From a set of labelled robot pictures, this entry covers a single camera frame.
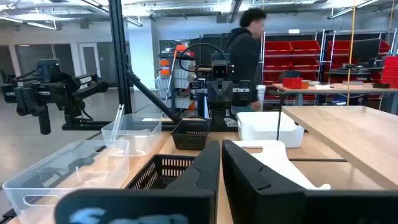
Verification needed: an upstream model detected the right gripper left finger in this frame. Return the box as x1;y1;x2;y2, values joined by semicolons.
54;140;221;224

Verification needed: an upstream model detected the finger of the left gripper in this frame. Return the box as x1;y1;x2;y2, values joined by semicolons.
206;80;221;110
220;80;234;110

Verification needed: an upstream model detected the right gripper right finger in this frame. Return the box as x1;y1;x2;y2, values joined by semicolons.
222;139;398;224

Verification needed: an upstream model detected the white plastic basket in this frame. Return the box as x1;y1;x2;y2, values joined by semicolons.
236;111;305;149
231;139;332;191

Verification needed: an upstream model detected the black slotted plastic basket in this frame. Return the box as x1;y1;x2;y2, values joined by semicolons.
170;117;211;151
126;154;197;190

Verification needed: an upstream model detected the wooden shelf with black legs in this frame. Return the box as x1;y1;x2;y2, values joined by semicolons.
275;105;398;191

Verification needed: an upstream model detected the stack of red bins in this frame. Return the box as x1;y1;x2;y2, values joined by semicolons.
381;55;398;88

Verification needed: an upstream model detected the white cylinder container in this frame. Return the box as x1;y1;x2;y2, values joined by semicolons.
256;84;267;111

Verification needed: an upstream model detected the person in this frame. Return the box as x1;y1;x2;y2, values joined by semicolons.
228;7;267;113

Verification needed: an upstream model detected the cart with white orange bins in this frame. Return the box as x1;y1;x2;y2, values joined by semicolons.
154;45;200;118

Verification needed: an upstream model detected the dark office chair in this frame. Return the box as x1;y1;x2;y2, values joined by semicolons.
278;70;302;84

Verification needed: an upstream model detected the red box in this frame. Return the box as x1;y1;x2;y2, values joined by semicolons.
282;77;303;90

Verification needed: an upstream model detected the metal rack with red bins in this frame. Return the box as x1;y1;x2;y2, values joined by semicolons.
323;29;398;100
262;30;326;102

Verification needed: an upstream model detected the long wooden work table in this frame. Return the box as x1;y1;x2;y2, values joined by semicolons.
272;82;398;106

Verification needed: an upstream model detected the black computer monitor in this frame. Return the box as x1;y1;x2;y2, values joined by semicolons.
352;38;382;68

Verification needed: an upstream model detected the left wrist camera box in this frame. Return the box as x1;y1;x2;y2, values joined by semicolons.
211;52;233;80

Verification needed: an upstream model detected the black aluminium rig frame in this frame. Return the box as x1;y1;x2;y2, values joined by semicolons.
61;0;239;132

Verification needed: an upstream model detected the yellow hanging cable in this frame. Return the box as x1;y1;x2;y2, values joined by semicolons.
346;0;358;106

